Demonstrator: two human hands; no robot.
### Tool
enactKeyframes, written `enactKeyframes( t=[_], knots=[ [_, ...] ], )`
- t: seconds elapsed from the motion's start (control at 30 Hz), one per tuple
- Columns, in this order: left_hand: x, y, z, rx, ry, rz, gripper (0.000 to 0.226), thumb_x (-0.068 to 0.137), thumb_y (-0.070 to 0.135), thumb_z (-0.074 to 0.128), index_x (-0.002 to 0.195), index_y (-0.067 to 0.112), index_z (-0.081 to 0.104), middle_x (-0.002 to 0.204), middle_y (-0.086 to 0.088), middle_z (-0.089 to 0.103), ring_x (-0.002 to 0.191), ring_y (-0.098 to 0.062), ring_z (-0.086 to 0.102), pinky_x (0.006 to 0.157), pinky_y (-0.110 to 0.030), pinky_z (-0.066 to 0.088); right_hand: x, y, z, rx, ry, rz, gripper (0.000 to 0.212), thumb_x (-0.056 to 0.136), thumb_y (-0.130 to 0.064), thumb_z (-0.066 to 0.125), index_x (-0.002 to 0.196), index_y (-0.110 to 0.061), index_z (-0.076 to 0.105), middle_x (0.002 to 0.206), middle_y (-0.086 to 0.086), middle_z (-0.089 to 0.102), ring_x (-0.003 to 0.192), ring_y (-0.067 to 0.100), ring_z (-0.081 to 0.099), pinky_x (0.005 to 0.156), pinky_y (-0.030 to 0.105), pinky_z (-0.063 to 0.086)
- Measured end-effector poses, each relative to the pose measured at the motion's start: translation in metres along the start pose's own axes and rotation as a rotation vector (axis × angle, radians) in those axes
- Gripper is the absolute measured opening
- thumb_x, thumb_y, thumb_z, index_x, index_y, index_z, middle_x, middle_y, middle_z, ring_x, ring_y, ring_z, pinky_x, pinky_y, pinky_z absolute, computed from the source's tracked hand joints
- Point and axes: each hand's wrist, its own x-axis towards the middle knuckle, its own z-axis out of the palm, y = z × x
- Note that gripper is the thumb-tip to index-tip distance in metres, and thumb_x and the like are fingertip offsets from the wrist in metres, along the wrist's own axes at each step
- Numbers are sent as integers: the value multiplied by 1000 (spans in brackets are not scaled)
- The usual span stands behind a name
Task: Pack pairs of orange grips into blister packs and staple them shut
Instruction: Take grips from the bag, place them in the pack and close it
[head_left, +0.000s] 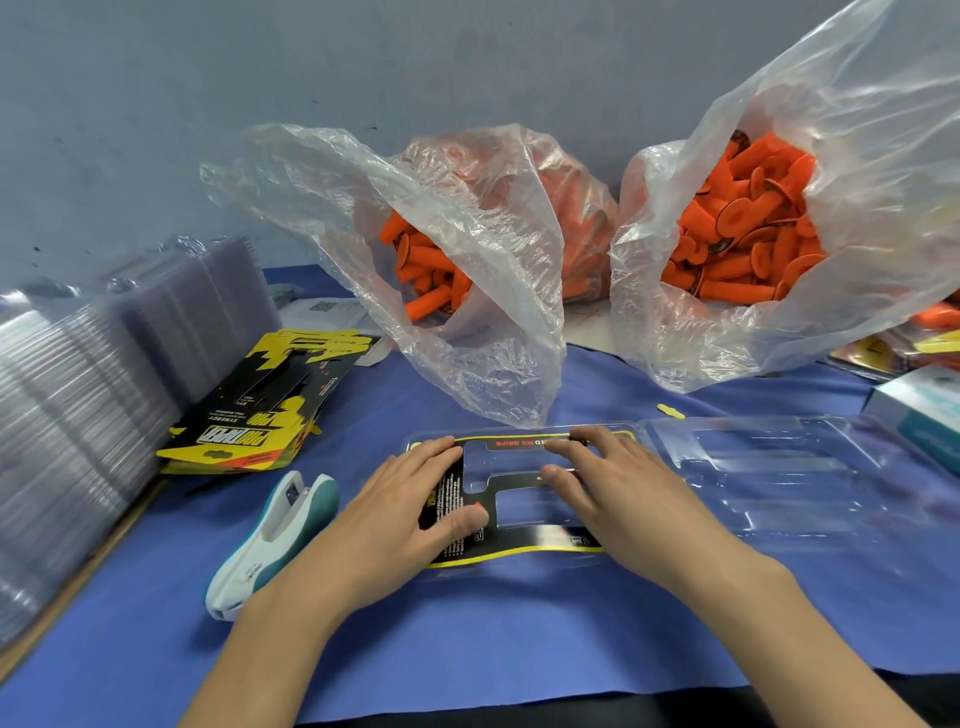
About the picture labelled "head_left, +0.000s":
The person's left hand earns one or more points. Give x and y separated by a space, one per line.
375 525

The person's right hand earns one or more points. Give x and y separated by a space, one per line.
645 503

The teal hand stapler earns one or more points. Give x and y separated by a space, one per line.
270 540

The stack of clear blister shells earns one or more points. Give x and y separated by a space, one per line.
83 405

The small yellow scrap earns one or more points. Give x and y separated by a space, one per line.
671 410

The stack of yellow black cards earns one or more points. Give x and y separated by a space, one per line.
270 398

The white printed paper sheet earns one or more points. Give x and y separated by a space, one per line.
323 312

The teal white cardboard box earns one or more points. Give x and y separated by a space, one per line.
923 420

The large clear plastic bag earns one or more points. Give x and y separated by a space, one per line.
885 105

